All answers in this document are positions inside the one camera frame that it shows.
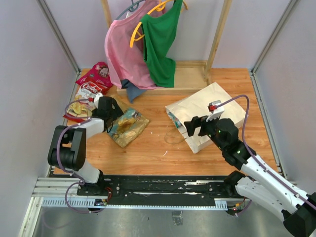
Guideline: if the beige paper bag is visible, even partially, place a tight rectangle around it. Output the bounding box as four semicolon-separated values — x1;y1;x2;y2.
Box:
165;82;232;154

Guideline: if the green Fox's candy bag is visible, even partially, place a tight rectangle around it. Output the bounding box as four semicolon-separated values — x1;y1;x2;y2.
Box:
167;112;182;128

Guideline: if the grey-blue clothes hanger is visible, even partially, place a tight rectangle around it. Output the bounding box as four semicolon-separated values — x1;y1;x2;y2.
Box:
116;0;144;20

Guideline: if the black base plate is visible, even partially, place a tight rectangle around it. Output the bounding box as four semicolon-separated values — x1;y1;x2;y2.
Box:
77;175;242;207

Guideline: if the yellow clothes hanger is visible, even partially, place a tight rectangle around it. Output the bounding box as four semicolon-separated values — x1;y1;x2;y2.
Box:
129;0;188;48

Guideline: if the grey cable duct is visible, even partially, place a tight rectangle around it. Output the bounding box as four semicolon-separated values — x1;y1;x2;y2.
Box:
40;197;229;212

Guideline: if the wooden clothes rack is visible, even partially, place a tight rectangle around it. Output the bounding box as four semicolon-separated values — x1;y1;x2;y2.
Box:
102;0;231;95

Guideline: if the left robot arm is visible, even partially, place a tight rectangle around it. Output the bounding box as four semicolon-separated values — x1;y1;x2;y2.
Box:
47;96;123;196

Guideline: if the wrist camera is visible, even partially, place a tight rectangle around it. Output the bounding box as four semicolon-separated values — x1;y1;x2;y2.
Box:
206;100;225;122
88;93;103;110

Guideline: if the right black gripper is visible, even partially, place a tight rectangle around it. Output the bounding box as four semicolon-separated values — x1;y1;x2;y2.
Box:
184;112;226;151

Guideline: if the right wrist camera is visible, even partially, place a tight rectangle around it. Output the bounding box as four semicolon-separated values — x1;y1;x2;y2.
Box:
206;100;225;122

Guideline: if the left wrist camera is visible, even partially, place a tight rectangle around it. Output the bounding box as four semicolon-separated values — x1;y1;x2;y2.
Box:
88;93;103;110

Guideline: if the blue cloth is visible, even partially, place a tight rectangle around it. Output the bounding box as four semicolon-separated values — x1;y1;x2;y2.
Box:
121;79;147;103

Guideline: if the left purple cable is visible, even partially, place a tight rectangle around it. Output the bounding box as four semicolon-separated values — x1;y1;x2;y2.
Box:
56;97;104;214

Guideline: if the red Chulpi snack bag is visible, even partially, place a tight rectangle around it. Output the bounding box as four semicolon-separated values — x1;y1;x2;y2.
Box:
64;79;110;122

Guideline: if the teal chips snack bag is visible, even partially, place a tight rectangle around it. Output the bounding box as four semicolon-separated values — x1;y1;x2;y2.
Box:
107;95;150;148

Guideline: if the pink REAL snack bag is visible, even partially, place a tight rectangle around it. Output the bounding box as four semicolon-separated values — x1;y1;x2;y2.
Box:
76;62;113;95

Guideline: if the green tank top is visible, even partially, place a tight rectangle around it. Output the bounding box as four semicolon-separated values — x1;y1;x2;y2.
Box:
141;0;183;88

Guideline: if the pink mesh shirt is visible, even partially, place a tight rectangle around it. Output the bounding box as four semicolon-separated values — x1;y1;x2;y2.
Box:
105;0;159;90

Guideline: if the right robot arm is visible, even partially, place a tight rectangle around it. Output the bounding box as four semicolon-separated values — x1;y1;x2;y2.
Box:
184;117;316;237

